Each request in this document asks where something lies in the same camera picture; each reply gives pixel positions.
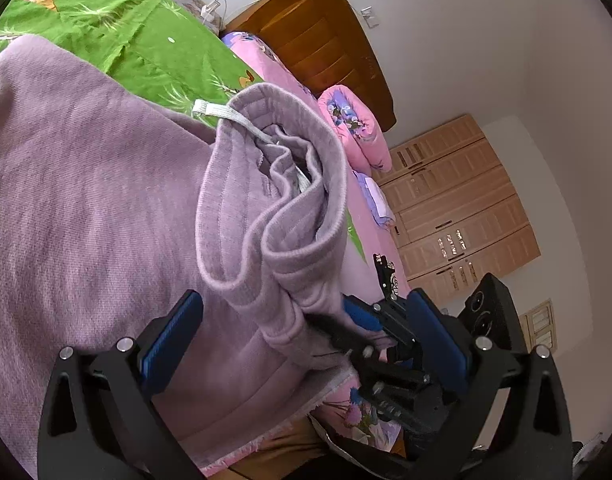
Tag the pale floral bedsheet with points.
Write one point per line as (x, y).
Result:
(186, 2)

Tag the wooden headboard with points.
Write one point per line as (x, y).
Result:
(316, 35)

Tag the wooden bed frame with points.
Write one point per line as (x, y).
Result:
(271, 450)

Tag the light wooden wardrobe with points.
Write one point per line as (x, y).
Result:
(461, 210)

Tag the lilac knit pants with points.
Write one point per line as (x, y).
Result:
(111, 210)

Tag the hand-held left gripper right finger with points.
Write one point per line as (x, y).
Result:
(436, 335)

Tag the pale panelled door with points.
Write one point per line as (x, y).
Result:
(538, 325)

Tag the purple white cloth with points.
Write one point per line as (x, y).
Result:
(378, 200)

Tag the rolled pink floral quilt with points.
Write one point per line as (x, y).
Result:
(353, 120)

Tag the pink floral bedsheet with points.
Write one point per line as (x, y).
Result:
(281, 70)

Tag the wall socket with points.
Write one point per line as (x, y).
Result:
(370, 16)

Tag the green printed blanket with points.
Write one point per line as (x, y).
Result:
(136, 25)

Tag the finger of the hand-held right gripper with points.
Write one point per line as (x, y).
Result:
(361, 314)
(336, 335)

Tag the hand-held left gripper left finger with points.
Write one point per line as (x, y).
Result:
(171, 340)

